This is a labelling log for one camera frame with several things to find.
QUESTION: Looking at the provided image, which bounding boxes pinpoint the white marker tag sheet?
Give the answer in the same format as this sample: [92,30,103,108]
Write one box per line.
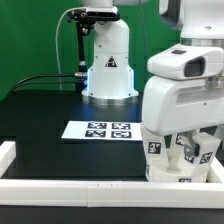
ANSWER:
[62,121,142,141]

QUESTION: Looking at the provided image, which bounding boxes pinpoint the white U-shaped frame fence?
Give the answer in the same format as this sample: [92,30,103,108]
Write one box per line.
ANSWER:
[0,141,224,209]

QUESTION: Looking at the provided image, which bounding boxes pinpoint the white round stool seat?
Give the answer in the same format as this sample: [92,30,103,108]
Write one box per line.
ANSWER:
[145,162,211,183]

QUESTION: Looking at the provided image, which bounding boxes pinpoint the grey cable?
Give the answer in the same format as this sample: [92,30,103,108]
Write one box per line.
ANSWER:
[54,7,88,91]

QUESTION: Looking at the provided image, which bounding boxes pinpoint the black cables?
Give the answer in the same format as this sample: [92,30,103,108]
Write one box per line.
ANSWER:
[9,73,88,94]

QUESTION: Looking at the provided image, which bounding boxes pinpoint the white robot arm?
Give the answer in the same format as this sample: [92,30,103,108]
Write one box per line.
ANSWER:
[81,0,224,143]

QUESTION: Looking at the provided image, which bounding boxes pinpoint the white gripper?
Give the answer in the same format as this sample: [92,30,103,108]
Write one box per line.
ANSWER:
[142,44,224,162]

